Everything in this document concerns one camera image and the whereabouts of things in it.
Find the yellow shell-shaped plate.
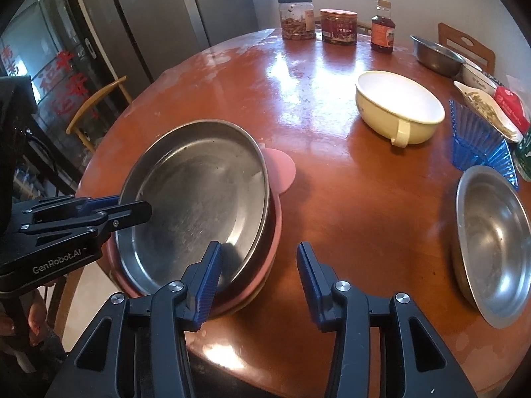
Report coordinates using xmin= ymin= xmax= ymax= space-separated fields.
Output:
xmin=211 ymin=252 xmax=276 ymax=318

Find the round steel pan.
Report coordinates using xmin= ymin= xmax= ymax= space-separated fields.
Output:
xmin=116 ymin=119 xmax=272 ymax=296

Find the pink plastic plate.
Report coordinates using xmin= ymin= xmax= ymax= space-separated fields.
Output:
xmin=98 ymin=147 xmax=296 ymax=307

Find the large stainless steel bowl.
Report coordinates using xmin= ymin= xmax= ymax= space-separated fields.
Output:
xmin=452 ymin=166 xmax=530 ymax=330

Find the cream bowl with handle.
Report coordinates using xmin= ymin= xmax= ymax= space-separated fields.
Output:
xmin=355 ymin=70 xmax=445 ymax=148

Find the blue fluted plastic dish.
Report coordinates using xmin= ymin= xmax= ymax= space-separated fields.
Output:
xmin=449 ymin=100 xmax=519 ymax=190

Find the left hand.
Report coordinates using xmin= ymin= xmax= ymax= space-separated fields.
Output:
xmin=1 ymin=289 xmax=48 ymax=346

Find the yellow chair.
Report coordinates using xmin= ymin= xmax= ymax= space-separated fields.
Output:
xmin=65 ymin=76 xmax=133 ymax=154

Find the grey refrigerator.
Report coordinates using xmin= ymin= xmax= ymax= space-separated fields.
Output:
xmin=80 ymin=0 xmax=258 ymax=96

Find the green drink bottle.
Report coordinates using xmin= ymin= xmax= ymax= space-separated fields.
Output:
xmin=512 ymin=128 xmax=531 ymax=182

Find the white dish with food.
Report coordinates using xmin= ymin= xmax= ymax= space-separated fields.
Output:
xmin=454 ymin=80 xmax=523 ymax=143

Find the small steel bowl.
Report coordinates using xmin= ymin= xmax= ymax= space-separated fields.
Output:
xmin=411 ymin=35 xmax=465 ymax=77

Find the red tin can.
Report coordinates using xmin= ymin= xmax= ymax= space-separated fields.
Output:
xmin=320 ymin=9 xmax=357 ymax=46

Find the white ceramic bowl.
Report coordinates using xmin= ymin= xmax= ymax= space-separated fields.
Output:
xmin=461 ymin=58 xmax=499 ymax=96

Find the brown sauce bottle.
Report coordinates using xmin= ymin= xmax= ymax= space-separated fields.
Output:
xmin=371 ymin=0 xmax=395 ymax=54

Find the red tissue pack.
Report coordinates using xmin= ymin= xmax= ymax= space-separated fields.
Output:
xmin=494 ymin=86 xmax=530 ymax=135

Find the clear jar black lid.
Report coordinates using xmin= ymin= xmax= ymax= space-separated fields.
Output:
xmin=277 ymin=0 xmax=316 ymax=40

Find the wooden chair back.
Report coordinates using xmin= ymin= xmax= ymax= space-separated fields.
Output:
xmin=438 ymin=23 xmax=496 ymax=75

